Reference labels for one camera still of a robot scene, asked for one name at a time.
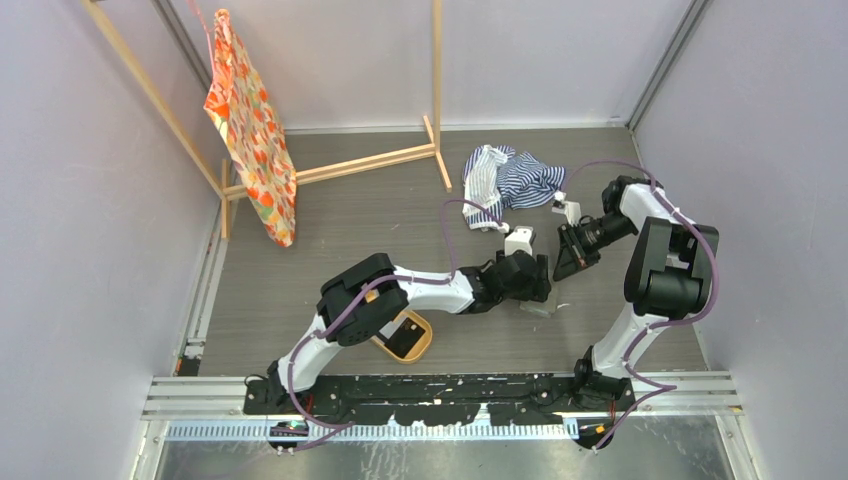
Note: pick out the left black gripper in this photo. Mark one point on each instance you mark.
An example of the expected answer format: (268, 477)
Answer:
(538, 288)

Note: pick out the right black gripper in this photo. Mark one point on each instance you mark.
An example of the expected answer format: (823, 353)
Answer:
(569, 261)

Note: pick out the grey card holder wallet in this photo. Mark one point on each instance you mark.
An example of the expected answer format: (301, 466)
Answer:
(545, 308)

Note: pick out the orange oval tray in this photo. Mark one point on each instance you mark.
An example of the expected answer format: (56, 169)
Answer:
(380, 338)

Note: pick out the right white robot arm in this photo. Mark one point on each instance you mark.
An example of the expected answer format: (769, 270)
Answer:
(669, 279)

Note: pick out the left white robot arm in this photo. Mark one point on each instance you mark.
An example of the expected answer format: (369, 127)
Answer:
(356, 304)

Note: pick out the glossy black credit card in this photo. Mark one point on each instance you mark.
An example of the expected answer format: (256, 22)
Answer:
(405, 338)

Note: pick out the blue striped cloth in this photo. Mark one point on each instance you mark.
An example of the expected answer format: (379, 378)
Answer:
(496, 178)

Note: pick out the wooden drying rack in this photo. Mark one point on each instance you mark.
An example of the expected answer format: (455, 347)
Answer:
(226, 184)

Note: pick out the orange floral cloth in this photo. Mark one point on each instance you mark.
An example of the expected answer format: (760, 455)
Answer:
(239, 106)

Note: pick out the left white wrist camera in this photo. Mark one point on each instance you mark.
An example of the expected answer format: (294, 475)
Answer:
(519, 239)

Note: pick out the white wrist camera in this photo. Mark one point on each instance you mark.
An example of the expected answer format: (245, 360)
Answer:
(570, 210)
(519, 239)

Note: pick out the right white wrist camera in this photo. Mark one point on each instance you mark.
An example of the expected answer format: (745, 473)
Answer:
(570, 210)

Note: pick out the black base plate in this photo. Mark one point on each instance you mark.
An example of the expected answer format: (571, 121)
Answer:
(438, 400)

